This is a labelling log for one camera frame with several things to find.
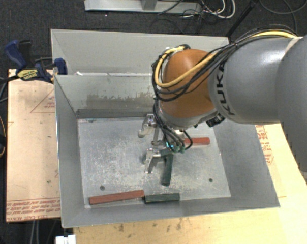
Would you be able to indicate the short red-brown flat block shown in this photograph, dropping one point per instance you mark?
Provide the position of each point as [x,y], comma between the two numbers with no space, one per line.
[200,141]

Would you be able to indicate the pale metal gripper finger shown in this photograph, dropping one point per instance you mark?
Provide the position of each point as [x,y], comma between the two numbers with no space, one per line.
[150,161]
[147,126]

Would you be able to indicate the grey metal bin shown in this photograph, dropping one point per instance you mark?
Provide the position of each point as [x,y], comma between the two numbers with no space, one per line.
[112,156]

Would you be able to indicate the brown cardboard board, red print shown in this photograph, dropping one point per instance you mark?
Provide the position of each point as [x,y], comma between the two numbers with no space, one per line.
[31,141]

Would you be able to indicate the black cylinder on white bracket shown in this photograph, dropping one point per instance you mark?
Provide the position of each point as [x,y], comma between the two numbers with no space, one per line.
[215,121]

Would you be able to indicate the short dark green flat block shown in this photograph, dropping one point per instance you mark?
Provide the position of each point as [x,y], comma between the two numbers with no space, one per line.
[162,198]

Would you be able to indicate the long red-brown flat block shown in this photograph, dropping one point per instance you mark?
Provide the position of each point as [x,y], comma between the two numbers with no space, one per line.
[116,197]

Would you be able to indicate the long dark green flat block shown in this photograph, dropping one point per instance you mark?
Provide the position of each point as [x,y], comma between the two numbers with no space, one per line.
[167,171]

